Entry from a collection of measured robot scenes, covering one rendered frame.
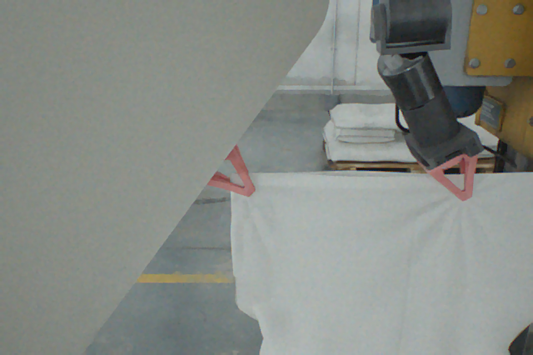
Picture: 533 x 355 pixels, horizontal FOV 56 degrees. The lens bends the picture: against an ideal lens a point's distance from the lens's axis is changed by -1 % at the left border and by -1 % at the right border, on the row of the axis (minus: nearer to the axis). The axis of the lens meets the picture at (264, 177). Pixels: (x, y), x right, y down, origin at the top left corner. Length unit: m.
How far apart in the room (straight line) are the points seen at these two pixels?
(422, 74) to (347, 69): 5.15
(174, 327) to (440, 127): 1.71
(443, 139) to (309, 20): 0.50
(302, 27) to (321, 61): 5.55
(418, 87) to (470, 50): 0.30
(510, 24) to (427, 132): 0.33
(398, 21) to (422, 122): 0.12
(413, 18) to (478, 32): 0.31
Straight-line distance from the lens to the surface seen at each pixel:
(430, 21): 0.61
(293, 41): 0.16
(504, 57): 0.93
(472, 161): 0.68
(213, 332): 2.14
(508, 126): 1.07
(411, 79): 0.62
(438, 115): 0.64
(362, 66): 5.79
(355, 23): 5.72
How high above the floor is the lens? 1.31
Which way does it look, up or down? 21 degrees down
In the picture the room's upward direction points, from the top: straight up
